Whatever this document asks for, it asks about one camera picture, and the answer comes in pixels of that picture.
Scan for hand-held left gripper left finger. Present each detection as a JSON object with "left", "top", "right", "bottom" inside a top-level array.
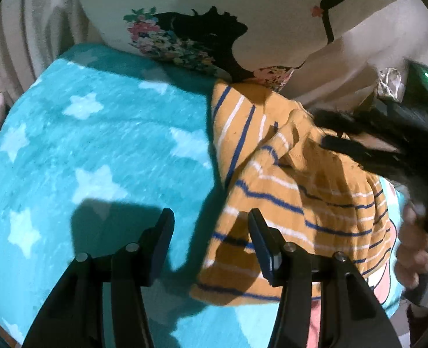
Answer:
[{"left": 22, "top": 208, "right": 175, "bottom": 348}]

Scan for white printed pillow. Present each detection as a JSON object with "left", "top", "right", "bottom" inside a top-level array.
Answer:
[{"left": 87, "top": 0, "right": 401, "bottom": 93}]

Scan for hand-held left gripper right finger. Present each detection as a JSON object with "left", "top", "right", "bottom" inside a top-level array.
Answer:
[{"left": 248, "top": 208, "right": 403, "bottom": 348}]

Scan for grey striped curtain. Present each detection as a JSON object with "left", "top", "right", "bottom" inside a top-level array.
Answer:
[{"left": 0, "top": 0, "right": 106, "bottom": 106}]

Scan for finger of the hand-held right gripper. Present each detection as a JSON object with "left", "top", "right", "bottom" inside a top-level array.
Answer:
[
  {"left": 321, "top": 135, "right": 418, "bottom": 189},
  {"left": 313, "top": 110, "right": 399, "bottom": 142}
]

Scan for crumpled white cloth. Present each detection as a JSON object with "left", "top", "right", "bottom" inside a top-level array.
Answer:
[{"left": 375, "top": 67, "right": 406, "bottom": 101}]

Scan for person's right hand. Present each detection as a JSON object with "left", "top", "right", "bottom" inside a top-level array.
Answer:
[{"left": 395, "top": 196, "right": 428, "bottom": 292}]

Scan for yellow striped shirt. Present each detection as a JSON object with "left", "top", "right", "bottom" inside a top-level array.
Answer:
[{"left": 190, "top": 80, "right": 398, "bottom": 303}]

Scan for teal star blanket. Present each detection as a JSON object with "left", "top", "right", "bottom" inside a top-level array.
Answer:
[{"left": 0, "top": 41, "right": 410, "bottom": 348}]

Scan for plain white cushion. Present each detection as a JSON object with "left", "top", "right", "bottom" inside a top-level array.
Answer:
[{"left": 295, "top": 5, "right": 428, "bottom": 117}]

